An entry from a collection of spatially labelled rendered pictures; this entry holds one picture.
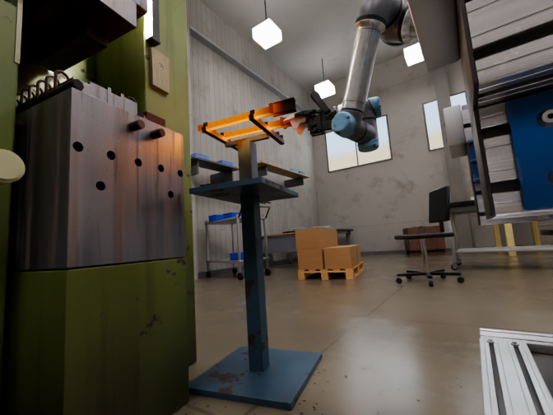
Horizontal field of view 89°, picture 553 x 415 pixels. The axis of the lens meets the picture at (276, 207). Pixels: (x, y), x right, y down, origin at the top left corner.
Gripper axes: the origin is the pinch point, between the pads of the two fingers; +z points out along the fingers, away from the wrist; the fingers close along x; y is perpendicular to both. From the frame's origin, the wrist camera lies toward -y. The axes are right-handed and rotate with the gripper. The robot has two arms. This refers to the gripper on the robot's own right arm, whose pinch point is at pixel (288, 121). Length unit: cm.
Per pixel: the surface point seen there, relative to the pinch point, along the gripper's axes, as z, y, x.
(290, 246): 143, 57, 416
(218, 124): 24.7, 1.0, -13.3
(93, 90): 42, 2, -52
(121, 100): 41, 1, -43
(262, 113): 5.2, 1.1, -13.9
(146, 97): 53, -14, -21
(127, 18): 41, -30, -41
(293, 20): 118, -469, 487
